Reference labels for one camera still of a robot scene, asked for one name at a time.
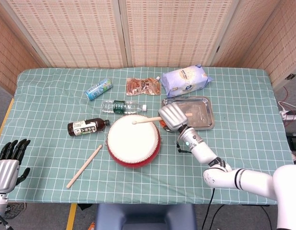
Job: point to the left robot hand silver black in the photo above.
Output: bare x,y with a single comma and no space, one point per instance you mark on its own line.
5,173

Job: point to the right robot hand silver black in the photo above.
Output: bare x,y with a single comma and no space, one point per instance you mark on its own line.
173,116

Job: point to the wooden drumstick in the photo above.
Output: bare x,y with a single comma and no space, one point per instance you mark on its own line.
145,120
84,166

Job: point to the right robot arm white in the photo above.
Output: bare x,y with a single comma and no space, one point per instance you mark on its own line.
205,153

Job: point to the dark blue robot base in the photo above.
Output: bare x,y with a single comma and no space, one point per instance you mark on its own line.
145,216

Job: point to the silver metal tray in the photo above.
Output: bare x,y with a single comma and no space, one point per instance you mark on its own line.
200,112

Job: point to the red drum white head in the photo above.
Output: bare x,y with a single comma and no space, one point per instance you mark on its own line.
131,139

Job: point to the green checked tablecloth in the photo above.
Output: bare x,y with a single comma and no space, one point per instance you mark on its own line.
54,100

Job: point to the lavender tissue pack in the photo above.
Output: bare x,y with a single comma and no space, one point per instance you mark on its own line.
184,80

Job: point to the grey sneaker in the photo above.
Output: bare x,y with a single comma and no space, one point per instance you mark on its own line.
16,210

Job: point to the brown spout pouch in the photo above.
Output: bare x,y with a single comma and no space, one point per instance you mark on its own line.
140,86

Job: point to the clear water bottle green label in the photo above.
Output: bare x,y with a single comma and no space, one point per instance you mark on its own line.
119,107

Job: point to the blue green drink can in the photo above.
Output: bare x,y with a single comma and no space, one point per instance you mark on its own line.
99,88

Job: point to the brown tea bottle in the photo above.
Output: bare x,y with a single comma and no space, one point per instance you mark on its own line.
83,127

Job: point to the white power strip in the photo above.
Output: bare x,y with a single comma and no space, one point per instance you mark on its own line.
289,116

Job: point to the black box device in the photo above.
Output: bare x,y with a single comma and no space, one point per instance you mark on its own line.
295,142

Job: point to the bamboo folding screen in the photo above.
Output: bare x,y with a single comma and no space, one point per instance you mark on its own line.
78,33

